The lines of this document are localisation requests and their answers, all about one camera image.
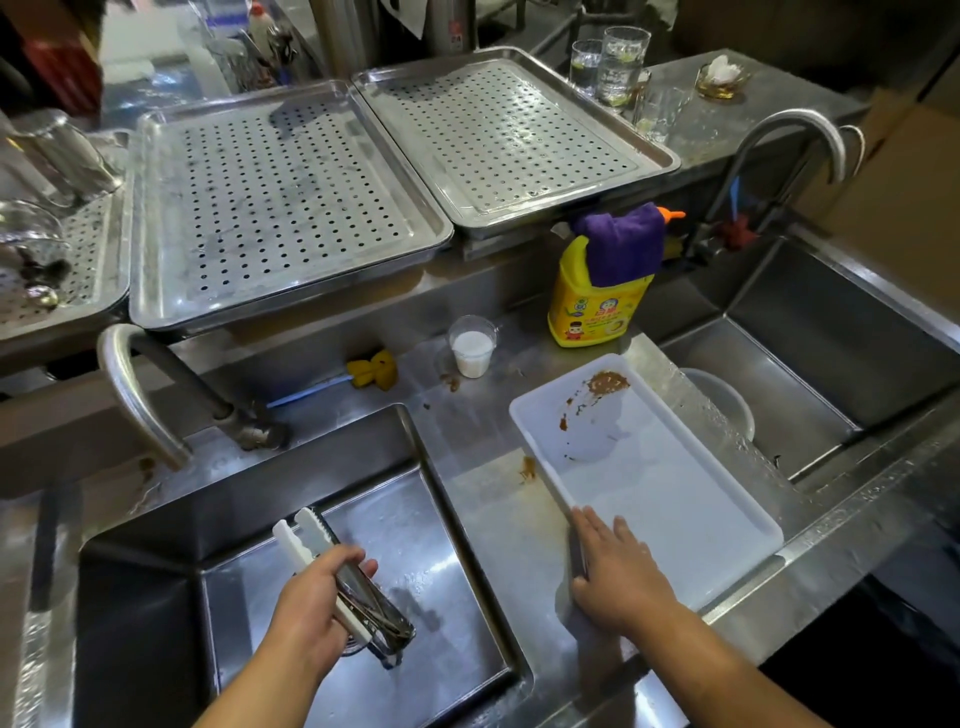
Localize person's left hand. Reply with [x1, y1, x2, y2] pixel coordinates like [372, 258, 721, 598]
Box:
[258, 543, 380, 680]

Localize person's right forearm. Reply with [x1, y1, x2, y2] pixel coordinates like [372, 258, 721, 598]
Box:
[622, 599, 830, 728]

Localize white plastic tray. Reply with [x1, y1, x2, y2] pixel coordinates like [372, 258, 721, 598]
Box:
[508, 353, 785, 613]

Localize yellow detergent bottle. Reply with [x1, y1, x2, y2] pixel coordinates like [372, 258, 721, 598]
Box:
[547, 206, 686, 349]

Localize clear cup with white liquid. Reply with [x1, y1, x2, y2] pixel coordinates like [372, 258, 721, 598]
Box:
[447, 314, 500, 380]

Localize yellow sponge brush, blue handle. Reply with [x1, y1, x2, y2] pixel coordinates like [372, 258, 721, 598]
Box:
[266, 348, 399, 410]

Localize curved steel faucet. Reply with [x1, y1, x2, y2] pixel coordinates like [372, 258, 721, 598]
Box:
[686, 108, 849, 260]
[95, 323, 290, 472]

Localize white bottle with red cap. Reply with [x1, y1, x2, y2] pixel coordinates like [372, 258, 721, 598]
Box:
[247, 2, 279, 61]

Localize tall steel cylinder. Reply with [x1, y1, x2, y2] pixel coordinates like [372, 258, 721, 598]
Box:
[311, 0, 384, 76]
[427, 0, 478, 55]

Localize perforated steel tray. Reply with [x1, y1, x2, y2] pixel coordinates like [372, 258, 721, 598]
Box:
[0, 127, 135, 343]
[350, 46, 682, 238]
[128, 78, 455, 335]

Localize steel tongs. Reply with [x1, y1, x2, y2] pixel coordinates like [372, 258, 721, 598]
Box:
[333, 562, 418, 661]
[337, 573, 414, 665]

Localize red box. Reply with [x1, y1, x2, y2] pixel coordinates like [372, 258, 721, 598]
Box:
[22, 37, 103, 114]

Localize red cloth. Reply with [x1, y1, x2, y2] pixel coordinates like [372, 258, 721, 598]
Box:
[716, 213, 759, 253]

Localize glass ashtray with white tissue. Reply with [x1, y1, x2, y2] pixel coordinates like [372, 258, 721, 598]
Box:
[695, 56, 753, 101]

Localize thin steel faucet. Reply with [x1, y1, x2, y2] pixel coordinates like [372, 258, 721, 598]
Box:
[757, 123, 868, 234]

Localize person's right hand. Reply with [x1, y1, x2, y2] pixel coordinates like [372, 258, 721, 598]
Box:
[569, 506, 680, 639]

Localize steel ball-ended bar tool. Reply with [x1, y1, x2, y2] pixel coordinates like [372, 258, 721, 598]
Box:
[18, 247, 73, 313]

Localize clear glass dish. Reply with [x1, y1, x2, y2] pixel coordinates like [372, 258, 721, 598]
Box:
[0, 198, 73, 264]

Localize purple cloth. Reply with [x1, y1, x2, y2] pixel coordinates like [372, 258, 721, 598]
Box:
[573, 202, 667, 289]

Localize white-tipped metal tongs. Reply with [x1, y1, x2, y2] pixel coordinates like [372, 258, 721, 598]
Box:
[271, 507, 376, 646]

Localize brown cardboard box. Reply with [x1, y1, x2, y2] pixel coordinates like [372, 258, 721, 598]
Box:
[794, 74, 960, 316]

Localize stainless steel sink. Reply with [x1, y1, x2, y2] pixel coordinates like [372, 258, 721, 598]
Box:
[71, 404, 534, 728]
[659, 232, 960, 481]

